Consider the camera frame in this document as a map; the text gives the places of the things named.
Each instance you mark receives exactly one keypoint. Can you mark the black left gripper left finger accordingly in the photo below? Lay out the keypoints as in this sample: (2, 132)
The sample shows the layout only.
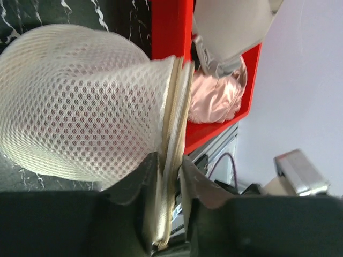
(48, 216)

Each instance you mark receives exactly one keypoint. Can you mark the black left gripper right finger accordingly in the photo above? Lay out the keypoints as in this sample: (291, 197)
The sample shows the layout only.
(218, 223)

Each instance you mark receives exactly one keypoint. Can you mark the pink bra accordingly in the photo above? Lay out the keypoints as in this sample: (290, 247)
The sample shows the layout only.
(217, 100)

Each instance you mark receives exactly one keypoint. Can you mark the grey bra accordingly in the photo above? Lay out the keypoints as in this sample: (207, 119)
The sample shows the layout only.
(225, 29)

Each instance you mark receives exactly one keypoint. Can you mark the red plastic bin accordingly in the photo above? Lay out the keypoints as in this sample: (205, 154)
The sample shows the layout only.
(171, 35)

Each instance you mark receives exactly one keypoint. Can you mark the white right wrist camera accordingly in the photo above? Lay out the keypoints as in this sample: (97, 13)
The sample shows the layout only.
(296, 176)

